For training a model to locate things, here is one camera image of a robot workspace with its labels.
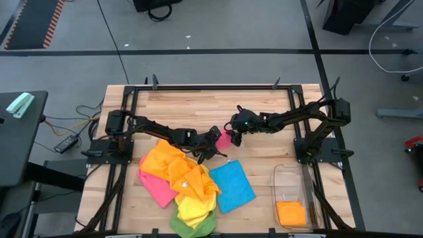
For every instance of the green microfiber towel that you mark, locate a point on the green microfiber towel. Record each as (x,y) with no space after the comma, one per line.
(205,229)

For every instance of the clear plastic bin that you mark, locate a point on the clear plastic bin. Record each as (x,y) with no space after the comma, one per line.
(291,178)

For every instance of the black orange-edged floor mat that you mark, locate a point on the black orange-edged floor mat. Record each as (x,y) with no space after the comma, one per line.
(33,23)

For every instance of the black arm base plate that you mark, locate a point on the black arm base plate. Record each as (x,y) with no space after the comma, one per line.
(299,145)
(96,147)

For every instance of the grey desk foot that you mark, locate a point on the grey desk foot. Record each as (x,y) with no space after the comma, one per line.
(400,113)

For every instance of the orange microfiber towel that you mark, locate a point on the orange microfiber towel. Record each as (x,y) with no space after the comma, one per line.
(195,182)
(158,158)
(291,214)

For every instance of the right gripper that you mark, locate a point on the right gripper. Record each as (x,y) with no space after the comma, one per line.
(246,124)

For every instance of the blue microfiber towel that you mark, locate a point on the blue microfiber towel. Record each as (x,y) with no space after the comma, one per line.
(233,188)

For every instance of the black frame clamp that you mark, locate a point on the black frame clamp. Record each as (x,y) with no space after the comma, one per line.
(276,83)
(154,82)
(272,233)
(155,233)

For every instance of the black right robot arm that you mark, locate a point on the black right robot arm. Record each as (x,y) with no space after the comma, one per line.
(297,115)

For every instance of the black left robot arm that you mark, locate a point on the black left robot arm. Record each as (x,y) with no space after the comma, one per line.
(155,129)

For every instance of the black desk base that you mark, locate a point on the black desk base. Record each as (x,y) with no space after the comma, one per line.
(347,13)

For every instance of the black power adapter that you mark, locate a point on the black power adapter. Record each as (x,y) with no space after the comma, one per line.
(66,144)

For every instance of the mint green stapler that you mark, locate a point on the mint green stapler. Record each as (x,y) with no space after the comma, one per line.
(20,105)

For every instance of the black desk leg frame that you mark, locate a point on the black desk leg frame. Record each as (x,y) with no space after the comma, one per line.
(53,176)

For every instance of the red cart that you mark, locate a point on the red cart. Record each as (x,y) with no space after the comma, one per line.
(413,141)

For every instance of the pink microfiber towel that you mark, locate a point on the pink microfiber towel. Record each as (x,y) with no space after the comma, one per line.
(224,140)
(158,191)

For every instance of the black equipment box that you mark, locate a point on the black equipment box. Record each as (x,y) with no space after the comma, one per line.
(155,4)

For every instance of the black caster wheel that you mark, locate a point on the black caster wheel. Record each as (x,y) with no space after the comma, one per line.
(405,78)

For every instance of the black side desk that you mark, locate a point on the black side desk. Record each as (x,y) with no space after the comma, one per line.
(20,148)

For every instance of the black aluminium table frame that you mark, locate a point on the black aluminium table frame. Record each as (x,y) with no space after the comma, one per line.
(185,87)

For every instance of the yellow microfiber towel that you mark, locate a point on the yellow microfiber towel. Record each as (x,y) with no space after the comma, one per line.
(195,211)

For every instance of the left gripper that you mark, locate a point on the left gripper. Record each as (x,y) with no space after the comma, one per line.
(205,140)

